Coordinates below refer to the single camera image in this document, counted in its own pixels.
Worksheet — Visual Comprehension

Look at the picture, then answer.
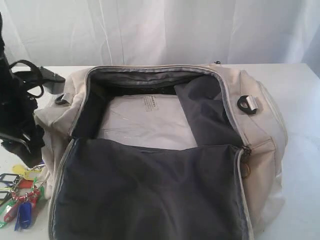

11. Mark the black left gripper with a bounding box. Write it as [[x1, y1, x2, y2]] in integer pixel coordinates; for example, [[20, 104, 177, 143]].
[[0, 12, 46, 169]]

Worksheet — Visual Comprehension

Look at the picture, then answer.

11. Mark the bunch of colourful key tags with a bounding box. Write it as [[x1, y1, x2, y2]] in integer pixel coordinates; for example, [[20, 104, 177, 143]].
[[0, 162, 45, 231]]

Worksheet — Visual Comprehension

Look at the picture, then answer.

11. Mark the cream fabric duffel bag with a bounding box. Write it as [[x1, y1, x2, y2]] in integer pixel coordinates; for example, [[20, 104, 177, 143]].
[[35, 64, 288, 240]]

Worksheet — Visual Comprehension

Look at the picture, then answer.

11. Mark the white garment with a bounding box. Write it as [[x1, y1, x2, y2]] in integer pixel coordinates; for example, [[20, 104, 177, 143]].
[[97, 94, 197, 150]]

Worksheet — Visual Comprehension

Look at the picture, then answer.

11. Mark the white backdrop curtain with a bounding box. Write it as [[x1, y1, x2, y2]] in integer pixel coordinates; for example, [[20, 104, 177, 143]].
[[0, 0, 320, 70]]

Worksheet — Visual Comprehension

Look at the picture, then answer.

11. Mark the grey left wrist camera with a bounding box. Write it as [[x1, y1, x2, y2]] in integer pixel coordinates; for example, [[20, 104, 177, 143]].
[[39, 66, 66, 95]]

